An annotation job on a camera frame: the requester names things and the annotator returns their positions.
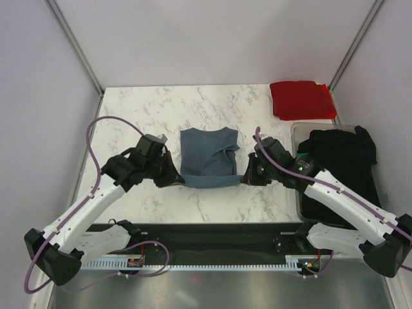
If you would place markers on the white slotted cable duct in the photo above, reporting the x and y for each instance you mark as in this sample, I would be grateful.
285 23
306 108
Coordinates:
126 264

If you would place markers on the folded red t shirt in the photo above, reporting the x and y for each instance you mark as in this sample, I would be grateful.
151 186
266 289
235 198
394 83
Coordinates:
302 100

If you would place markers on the clear plastic bin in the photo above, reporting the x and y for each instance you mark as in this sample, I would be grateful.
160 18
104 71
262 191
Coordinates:
294 138

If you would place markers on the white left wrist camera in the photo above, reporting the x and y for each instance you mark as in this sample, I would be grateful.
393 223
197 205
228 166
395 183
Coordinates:
163 138

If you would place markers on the aluminium frame post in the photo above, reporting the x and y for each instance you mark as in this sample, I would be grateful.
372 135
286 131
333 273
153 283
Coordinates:
70 36
361 34

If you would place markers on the right aluminium frame post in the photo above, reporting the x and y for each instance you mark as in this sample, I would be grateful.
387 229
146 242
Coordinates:
361 34

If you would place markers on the blue grey t shirt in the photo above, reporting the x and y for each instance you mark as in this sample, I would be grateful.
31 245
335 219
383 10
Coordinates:
208 158

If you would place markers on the black mounting base rail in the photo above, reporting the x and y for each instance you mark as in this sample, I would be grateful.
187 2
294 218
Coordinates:
219 243

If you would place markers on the black t shirt pile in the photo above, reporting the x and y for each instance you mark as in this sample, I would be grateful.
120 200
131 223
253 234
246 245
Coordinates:
347 161

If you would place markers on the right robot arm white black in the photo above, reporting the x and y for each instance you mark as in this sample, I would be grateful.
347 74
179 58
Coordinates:
380 238

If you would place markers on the left aluminium frame post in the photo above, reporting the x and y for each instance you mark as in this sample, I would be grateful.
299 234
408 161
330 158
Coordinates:
70 36

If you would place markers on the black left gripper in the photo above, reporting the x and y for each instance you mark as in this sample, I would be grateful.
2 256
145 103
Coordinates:
172 177

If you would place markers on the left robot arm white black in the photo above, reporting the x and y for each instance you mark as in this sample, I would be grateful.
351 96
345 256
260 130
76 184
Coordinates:
62 248

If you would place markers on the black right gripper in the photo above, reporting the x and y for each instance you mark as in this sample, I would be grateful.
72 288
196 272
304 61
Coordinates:
250 177

